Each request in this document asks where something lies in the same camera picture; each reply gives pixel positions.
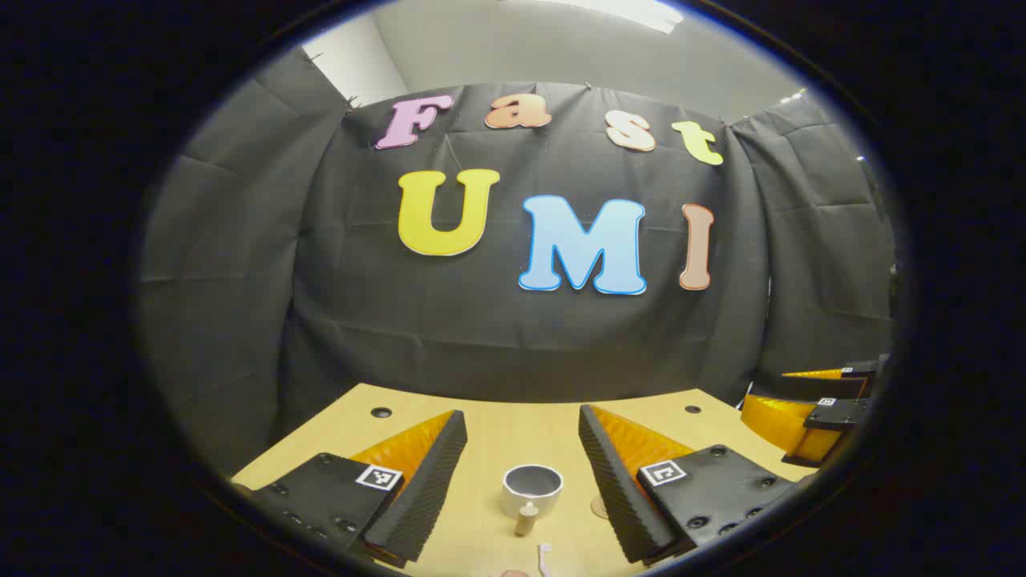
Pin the white toothbrush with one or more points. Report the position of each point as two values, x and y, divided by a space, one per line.
544 561

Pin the wooden desktop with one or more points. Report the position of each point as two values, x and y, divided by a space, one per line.
521 433

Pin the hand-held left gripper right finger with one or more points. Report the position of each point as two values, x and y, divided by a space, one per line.
613 497

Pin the black backdrop cloth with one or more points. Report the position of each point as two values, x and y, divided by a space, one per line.
481 320

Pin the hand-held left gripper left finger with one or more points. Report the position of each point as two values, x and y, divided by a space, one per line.
433 489

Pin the white cup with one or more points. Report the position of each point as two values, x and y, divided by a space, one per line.
510 498

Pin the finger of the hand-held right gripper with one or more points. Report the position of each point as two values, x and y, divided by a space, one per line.
858 370
781 421

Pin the round wooden coaster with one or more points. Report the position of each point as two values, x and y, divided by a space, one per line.
598 507

